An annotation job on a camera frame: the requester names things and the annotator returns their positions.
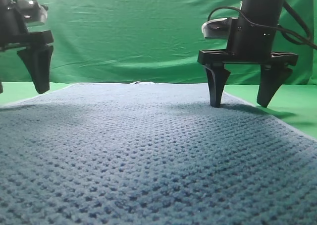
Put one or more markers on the green backdrop cloth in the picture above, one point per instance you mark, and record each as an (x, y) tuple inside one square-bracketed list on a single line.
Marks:
[(131, 40)]

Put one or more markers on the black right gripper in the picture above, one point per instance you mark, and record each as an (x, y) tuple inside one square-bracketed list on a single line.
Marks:
[(250, 45)]

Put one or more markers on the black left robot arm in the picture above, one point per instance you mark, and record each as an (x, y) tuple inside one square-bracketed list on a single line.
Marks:
[(36, 48)]

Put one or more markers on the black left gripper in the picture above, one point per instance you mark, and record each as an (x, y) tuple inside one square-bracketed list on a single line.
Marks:
[(15, 34)]

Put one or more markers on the blue waffle-weave towel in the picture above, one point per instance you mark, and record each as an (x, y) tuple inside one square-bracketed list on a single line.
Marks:
[(151, 154)]

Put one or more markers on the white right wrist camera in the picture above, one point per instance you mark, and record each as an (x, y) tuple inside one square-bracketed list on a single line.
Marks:
[(216, 28)]

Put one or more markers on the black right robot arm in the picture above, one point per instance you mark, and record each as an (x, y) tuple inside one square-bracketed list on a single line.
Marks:
[(264, 14)]

